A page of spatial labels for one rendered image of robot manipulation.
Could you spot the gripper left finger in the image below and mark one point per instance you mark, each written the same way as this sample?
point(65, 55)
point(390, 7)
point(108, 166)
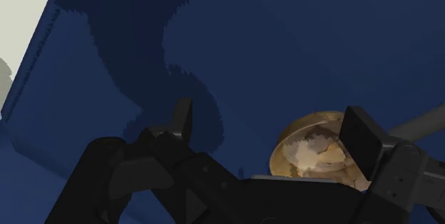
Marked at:
point(146, 178)

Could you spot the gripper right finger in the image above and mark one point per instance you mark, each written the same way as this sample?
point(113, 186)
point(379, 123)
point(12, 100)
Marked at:
point(396, 171)

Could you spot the golden bowl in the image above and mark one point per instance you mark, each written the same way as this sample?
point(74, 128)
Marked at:
point(313, 150)

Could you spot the blue bed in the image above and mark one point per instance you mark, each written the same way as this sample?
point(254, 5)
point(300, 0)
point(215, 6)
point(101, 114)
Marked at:
point(278, 42)

